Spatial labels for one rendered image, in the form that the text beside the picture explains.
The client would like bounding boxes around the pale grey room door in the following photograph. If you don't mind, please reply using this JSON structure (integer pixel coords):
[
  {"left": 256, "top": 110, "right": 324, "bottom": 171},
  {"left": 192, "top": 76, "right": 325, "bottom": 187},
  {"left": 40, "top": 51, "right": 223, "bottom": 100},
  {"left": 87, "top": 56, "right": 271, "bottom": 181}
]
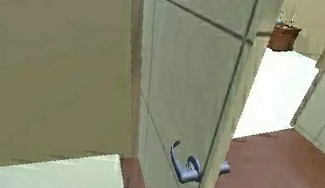
[{"left": 122, "top": 0, "right": 287, "bottom": 188}]

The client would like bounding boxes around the brown wooden side table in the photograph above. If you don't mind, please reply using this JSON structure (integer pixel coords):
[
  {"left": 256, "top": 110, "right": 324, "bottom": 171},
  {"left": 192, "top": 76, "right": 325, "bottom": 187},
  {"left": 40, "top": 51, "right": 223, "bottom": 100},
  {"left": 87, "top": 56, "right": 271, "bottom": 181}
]
[{"left": 267, "top": 23, "right": 303, "bottom": 55}]

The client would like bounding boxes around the blue door handle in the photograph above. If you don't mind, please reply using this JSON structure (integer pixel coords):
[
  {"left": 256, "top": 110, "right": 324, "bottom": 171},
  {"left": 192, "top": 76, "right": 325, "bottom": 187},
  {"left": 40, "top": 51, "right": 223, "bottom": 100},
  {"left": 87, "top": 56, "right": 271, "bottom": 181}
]
[{"left": 165, "top": 138, "right": 234, "bottom": 188}]

